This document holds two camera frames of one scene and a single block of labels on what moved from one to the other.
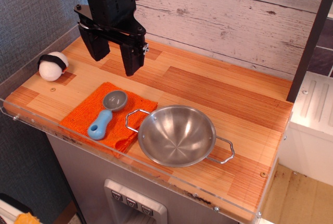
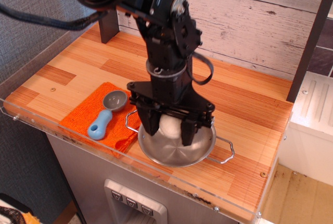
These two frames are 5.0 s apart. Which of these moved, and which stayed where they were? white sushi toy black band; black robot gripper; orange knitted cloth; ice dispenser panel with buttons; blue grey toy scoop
Moved: white sushi toy black band; black robot gripper
Stayed: orange knitted cloth; blue grey toy scoop; ice dispenser panel with buttons
